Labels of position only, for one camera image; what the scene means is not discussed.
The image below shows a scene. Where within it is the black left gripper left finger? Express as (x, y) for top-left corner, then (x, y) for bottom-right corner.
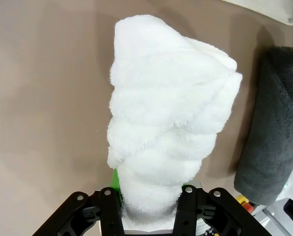
(34, 169), (125, 236)

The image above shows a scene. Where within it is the yellow red emergency stop button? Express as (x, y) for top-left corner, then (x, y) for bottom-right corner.
(236, 194), (255, 212)

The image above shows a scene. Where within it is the cream fabric storage basket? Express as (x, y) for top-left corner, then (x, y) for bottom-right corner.
(220, 0), (293, 27)

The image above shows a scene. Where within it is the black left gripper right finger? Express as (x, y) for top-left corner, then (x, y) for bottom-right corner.
(172, 184), (269, 236)

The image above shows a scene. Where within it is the white towel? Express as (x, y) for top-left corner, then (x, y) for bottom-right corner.
(106, 14), (243, 232)

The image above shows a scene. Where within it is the grey towel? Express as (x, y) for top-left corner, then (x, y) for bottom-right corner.
(233, 45), (293, 206)

